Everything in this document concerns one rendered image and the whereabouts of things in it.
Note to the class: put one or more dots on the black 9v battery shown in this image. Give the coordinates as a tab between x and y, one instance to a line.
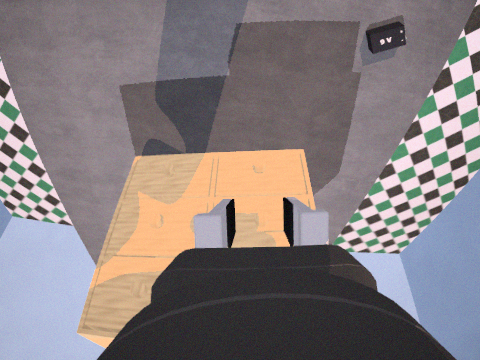
386	37

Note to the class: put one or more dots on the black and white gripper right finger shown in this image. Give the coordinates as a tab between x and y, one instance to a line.
302	225

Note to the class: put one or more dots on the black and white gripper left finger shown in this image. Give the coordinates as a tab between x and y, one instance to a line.
217	228

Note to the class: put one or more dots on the light wooden chest of drawers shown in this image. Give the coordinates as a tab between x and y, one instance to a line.
104	338

